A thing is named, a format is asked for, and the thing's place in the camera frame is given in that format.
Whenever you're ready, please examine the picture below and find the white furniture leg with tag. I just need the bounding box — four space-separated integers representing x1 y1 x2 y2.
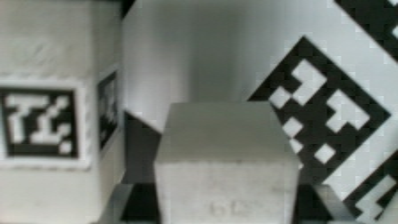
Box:
0 0 123 224

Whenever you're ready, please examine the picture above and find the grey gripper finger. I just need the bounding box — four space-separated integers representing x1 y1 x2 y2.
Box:
154 102 298 224

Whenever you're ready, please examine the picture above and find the white square tabletop part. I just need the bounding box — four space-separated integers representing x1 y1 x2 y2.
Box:
122 0 398 224

